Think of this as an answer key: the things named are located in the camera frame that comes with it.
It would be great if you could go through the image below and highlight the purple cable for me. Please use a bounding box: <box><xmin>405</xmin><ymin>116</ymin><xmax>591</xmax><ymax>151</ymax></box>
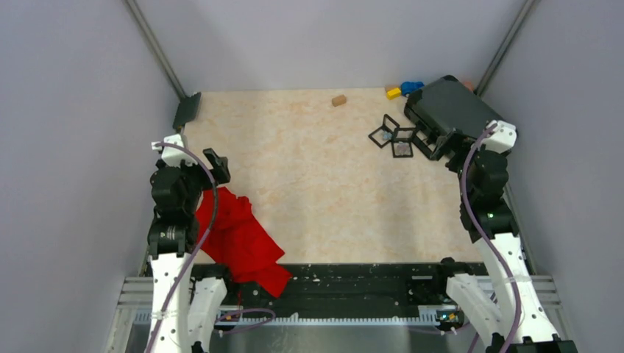
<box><xmin>460</xmin><ymin>122</ymin><xmax>522</xmax><ymax>353</ymax></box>
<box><xmin>145</xmin><ymin>141</ymin><xmax>277</xmax><ymax>353</ymax></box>

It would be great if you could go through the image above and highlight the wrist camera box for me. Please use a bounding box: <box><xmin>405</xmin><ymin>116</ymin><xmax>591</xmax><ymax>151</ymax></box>
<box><xmin>151</xmin><ymin>133</ymin><xmax>193</xmax><ymax>167</ymax></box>
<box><xmin>482</xmin><ymin>120</ymin><xmax>517</xmax><ymax>154</ymax></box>

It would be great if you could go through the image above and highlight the dark grey carrying case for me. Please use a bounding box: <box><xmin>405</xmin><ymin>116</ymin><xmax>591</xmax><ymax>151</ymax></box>
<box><xmin>404</xmin><ymin>75</ymin><xmax>502</xmax><ymax>144</ymax></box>

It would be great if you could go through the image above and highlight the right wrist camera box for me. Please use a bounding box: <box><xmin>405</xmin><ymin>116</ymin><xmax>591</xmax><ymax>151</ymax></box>
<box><xmin>482</xmin><ymin>120</ymin><xmax>517</xmax><ymax>154</ymax></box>

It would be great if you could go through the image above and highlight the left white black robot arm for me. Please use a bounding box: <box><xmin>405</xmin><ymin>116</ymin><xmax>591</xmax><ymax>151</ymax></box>
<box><xmin>145</xmin><ymin>149</ymin><xmax>236</xmax><ymax>352</ymax></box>

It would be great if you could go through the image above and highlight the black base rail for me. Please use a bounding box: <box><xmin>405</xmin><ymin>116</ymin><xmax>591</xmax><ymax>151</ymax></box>
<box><xmin>190</xmin><ymin>263</ymin><xmax>489</xmax><ymax>323</ymax></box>

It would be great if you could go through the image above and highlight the red t-shirt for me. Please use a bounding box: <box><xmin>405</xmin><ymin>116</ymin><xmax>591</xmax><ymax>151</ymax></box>
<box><xmin>196</xmin><ymin>187</ymin><xmax>291</xmax><ymax>298</ymax></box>

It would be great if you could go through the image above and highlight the open black brooch box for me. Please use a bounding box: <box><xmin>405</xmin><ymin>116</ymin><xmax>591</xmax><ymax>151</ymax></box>
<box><xmin>368</xmin><ymin>114</ymin><xmax>400</xmax><ymax>149</ymax></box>

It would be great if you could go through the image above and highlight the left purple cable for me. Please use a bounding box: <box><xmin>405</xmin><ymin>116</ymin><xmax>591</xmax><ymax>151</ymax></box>
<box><xmin>145</xmin><ymin>141</ymin><xmax>277</xmax><ymax>353</ymax></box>

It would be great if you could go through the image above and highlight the yellow toy block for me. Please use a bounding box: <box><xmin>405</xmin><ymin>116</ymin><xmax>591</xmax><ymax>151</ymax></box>
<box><xmin>386</xmin><ymin>88</ymin><xmax>402</xmax><ymax>100</ymax></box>

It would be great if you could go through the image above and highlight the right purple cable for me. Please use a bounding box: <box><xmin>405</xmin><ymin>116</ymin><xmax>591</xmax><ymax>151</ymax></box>
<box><xmin>460</xmin><ymin>122</ymin><xmax>522</xmax><ymax>353</ymax></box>

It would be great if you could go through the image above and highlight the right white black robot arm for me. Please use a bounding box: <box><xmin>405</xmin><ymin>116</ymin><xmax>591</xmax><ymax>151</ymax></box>
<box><xmin>431</xmin><ymin>124</ymin><xmax>577</xmax><ymax>352</ymax></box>

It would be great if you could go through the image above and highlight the tan toy block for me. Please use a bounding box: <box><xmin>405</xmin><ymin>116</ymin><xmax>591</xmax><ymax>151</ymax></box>
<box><xmin>384</xmin><ymin>85</ymin><xmax>400</xmax><ymax>92</ymax></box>

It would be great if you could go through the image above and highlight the black corner bracket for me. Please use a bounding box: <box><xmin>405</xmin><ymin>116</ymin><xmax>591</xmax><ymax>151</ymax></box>
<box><xmin>172</xmin><ymin>92</ymin><xmax>202</xmax><ymax>132</ymax></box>

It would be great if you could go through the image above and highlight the brown wooden block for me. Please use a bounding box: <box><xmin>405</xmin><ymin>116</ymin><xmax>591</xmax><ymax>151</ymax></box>
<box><xmin>331</xmin><ymin>95</ymin><xmax>347</xmax><ymax>107</ymax></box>

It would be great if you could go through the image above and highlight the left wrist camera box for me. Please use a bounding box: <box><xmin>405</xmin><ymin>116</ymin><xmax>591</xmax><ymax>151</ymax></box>
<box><xmin>151</xmin><ymin>133</ymin><xmax>193</xmax><ymax>167</ymax></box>

